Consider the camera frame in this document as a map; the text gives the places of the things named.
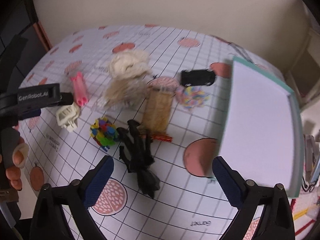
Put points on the brown snack packet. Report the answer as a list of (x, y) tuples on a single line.
[(156, 116)]

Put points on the teal shallow cardboard box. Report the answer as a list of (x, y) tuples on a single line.
[(262, 136)]

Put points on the cream plastic hair claw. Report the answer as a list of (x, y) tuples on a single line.
[(66, 117)]

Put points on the bag of cotton swabs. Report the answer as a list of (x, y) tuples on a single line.
[(121, 94)]

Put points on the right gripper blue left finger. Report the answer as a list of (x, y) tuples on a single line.
[(95, 180)]

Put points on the black plastic skeleton hand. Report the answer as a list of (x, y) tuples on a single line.
[(136, 154)]

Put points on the cream lace cloth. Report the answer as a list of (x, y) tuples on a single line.
[(129, 64)]

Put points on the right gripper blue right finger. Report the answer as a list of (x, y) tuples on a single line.
[(232, 184)]

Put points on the black toy car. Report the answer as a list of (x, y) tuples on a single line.
[(198, 77)]

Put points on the pastel rainbow scrunchie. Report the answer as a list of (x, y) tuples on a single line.
[(191, 97)]

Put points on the pink honeycomb hair roller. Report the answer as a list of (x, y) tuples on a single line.
[(80, 90)]

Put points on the colorful foam pieces bundle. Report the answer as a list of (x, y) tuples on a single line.
[(104, 133)]

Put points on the person's left hand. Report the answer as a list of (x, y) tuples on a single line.
[(14, 152)]

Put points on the fruit print grid tablecloth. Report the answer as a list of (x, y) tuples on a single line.
[(185, 66)]

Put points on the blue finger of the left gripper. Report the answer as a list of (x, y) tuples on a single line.
[(27, 114), (66, 99)]

